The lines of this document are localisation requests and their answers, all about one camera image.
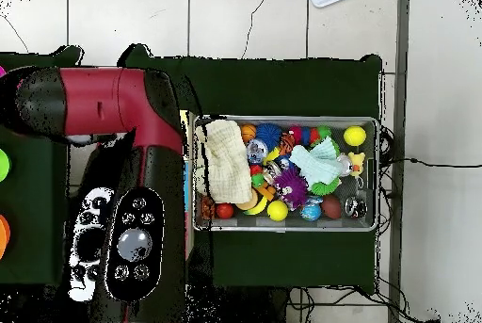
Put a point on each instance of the orange plastic bowl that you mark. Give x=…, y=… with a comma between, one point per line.
x=3, y=236

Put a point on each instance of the mint green cloth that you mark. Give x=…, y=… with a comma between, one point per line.
x=316, y=163

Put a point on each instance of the blue spiky ball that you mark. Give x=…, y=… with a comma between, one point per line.
x=269, y=134

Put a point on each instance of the yellow plush duck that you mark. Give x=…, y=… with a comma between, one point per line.
x=357, y=161

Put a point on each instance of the yellow ball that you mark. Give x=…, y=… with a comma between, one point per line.
x=354, y=135
x=277, y=210

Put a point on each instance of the lime green plastic cup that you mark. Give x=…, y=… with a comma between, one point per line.
x=3, y=164

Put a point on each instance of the grey metal rail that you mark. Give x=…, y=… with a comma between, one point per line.
x=401, y=55

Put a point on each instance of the purple spiky toy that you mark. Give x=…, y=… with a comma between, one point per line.
x=292, y=187

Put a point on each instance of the cream knitted cloth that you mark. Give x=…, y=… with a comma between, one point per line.
x=226, y=164

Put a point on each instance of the black and silver can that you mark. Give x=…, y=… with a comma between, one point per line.
x=356, y=208

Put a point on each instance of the dark green tablecloth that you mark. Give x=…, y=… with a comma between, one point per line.
x=282, y=85
x=34, y=206

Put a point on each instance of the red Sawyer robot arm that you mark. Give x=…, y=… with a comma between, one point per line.
x=101, y=100

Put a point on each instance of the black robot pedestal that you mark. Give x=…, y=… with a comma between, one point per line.
x=241, y=308

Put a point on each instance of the green spiky ball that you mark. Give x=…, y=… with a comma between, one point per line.
x=324, y=188

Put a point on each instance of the small orange basketball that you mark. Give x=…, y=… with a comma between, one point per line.
x=248, y=132

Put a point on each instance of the red ball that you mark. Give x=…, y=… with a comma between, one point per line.
x=224, y=210

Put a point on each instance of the globe print ball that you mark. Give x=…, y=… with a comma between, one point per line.
x=311, y=212

